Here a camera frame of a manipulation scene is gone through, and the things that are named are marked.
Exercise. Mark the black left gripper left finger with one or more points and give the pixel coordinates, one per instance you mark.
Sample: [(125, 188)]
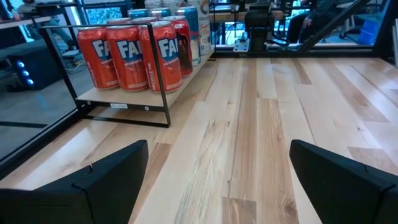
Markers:
[(93, 196)]

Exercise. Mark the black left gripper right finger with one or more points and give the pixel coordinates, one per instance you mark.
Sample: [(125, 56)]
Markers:
[(348, 193)]

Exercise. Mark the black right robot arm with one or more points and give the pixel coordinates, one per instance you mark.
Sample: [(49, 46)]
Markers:
[(258, 28)]

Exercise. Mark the blue box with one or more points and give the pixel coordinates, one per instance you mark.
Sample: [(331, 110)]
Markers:
[(370, 31)]

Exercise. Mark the person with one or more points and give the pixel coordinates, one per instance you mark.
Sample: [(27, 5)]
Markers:
[(308, 21)]

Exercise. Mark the wooden shelf black metal frame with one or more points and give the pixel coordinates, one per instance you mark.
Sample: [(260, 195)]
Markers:
[(140, 98)]

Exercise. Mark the black aluminium rail frame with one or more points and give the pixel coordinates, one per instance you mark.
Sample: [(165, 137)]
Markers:
[(311, 53)]

